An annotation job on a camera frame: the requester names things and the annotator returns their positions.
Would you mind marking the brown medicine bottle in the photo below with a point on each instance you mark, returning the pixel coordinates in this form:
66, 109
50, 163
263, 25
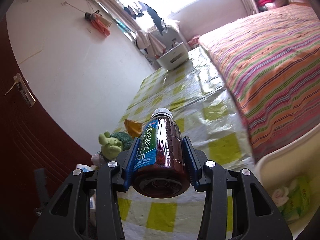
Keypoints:
159, 170

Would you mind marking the white storage basket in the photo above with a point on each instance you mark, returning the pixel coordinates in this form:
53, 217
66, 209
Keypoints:
174, 57

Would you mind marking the yellow checkered floor mat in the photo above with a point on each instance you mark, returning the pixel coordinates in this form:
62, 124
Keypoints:
205, 112

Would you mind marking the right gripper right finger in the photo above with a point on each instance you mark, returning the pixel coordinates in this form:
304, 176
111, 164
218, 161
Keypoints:
255, 216

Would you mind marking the pink curtain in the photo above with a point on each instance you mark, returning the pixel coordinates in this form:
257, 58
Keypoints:
118, 12

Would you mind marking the orange cloth on hook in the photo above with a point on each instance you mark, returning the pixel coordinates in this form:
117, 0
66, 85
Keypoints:
100, 23

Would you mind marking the white trash bin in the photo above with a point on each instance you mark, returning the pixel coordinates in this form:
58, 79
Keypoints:
299, 158

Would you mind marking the dark red door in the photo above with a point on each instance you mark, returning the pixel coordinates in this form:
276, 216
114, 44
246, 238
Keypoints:
30, 139

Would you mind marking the black hanging garment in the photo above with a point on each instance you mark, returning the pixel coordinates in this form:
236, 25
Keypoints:
158, 21

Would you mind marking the metal door handle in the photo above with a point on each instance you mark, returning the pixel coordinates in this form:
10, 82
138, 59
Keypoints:
23, 89

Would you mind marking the green plush toy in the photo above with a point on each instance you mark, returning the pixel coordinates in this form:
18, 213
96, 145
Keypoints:
113, 144

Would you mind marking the green tissue pack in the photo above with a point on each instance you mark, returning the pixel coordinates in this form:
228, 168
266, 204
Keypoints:
299, 200

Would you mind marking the striped bed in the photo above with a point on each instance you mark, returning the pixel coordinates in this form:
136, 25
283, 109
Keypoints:
270, 64

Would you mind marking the orange snack wrapper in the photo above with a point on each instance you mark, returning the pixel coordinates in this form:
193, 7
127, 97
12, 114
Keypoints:
134, 128

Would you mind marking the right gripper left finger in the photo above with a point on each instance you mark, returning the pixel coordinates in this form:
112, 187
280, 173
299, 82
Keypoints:
86, 204

